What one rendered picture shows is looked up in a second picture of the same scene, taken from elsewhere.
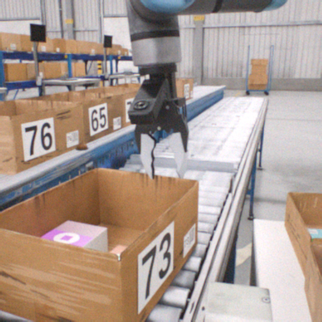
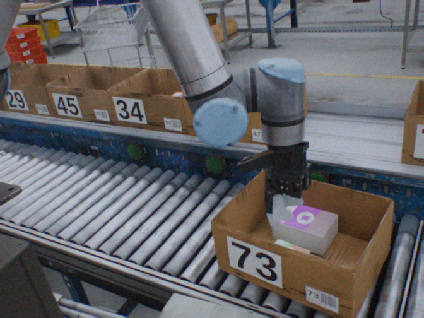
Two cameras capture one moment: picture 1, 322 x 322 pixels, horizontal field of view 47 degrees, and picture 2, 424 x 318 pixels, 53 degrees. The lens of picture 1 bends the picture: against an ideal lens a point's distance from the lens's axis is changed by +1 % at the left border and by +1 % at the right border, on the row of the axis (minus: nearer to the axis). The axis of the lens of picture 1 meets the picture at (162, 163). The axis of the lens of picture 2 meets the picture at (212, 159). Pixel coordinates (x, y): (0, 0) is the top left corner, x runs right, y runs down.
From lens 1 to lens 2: 1.20 m
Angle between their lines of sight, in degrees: 97
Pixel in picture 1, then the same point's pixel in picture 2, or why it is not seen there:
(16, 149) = (405, 143)
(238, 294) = not seen: outside the picture
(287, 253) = not seen: outside the picture
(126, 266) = (216, 231)
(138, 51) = not seen: hidden behind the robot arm
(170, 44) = (263, 129)
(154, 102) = (245, 162)
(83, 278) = (225, 223)
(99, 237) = (310, 235)
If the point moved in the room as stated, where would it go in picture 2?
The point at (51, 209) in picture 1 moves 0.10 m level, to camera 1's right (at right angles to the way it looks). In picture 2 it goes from (322, 195) to (322, 217)
